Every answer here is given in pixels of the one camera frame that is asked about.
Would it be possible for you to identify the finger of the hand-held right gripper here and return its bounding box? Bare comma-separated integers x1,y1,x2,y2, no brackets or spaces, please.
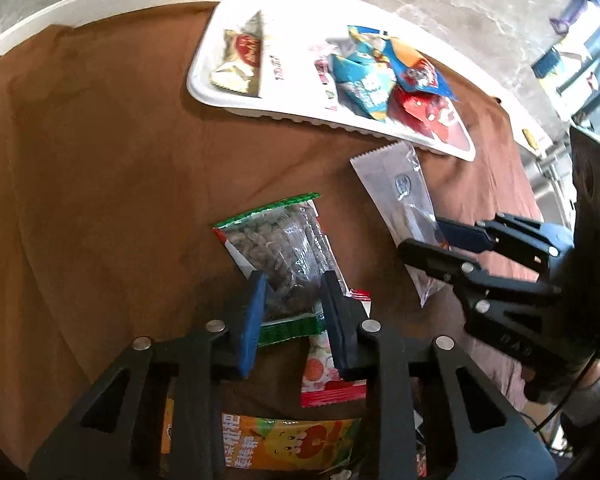
436,212,576,273
398,238,563,306

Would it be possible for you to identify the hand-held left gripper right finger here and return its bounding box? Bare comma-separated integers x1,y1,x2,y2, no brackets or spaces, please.
321,269,557,480

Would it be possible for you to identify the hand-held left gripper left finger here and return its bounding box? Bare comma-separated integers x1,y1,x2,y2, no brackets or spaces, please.
27,271,269,480

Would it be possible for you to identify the red-edged fruit print packet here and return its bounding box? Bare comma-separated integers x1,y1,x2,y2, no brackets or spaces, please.
300,287,373,408

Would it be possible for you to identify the white clear biscuit packet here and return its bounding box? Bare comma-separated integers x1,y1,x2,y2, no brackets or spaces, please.
350,141,453,308

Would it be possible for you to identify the clear green-edged seed packet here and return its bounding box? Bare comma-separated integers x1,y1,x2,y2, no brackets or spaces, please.
212,192,348,347

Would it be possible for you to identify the orange snack packet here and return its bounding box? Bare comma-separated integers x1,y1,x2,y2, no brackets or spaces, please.
161,397,363,480

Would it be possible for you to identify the large red chocolate ball packet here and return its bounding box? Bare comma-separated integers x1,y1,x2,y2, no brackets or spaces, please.
387,91,472,152

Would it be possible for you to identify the blue roll cake packet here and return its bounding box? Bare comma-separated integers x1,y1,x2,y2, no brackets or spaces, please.
347,25,455,98

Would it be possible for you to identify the teal snack bag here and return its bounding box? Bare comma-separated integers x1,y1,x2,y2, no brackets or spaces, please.
330,40,398,122

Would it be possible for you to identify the pink snack packet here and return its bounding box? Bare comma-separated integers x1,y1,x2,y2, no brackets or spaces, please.
310,42,342,86

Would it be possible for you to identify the long white snack packet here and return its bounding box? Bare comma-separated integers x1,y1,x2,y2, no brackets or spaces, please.
257,35,341,111

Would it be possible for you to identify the white plastic tray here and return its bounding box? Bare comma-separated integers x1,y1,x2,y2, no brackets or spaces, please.
186,0,477,162

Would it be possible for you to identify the gold and red snack packet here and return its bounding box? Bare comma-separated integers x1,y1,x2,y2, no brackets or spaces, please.
209,10,271,97

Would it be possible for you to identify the person's right forearm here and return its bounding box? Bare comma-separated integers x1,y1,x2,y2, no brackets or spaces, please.
560,355,600,456

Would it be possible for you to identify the blue utensil holder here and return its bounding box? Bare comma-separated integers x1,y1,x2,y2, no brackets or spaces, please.
532,47,563,81

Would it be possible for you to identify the brown cloth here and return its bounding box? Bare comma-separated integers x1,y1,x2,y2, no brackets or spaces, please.
0,2,543,480

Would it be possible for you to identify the purple hanging item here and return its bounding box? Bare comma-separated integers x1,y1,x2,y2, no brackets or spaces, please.
555,0,588,36

